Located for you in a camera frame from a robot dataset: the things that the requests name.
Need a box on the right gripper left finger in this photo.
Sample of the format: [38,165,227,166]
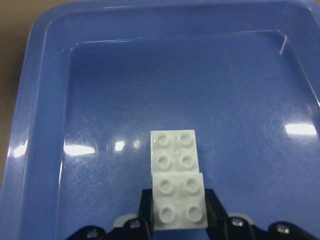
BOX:
[68,189,154,240]

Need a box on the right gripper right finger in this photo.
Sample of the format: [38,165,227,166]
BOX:
[204,188,315,240]

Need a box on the white block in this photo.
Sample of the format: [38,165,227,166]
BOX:
[150,129,200,176]
[152,172,208,231]

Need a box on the blue plastic tray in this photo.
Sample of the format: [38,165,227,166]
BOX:
[0,0,320,240]

